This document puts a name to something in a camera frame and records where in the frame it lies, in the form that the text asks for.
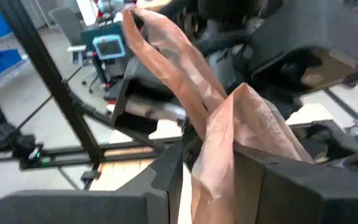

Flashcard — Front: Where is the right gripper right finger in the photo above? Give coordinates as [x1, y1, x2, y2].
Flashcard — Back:
[233, 142, 358, 224]

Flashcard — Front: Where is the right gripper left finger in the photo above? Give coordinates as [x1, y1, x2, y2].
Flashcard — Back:
[0, 141, 185, 224]

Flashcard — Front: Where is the blue bin liner bag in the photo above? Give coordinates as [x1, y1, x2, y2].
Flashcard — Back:
[121, 6, 315, 224]

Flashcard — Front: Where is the white framed tablet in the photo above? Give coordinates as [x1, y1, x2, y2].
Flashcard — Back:
[92, 34, 126, 61]

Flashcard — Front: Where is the grey office chair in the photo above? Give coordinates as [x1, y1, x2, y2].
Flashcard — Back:
[47, 7, 101, 94]

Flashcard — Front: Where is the black rig frame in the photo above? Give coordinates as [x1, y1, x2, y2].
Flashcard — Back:
[0, 0, 183, 190]

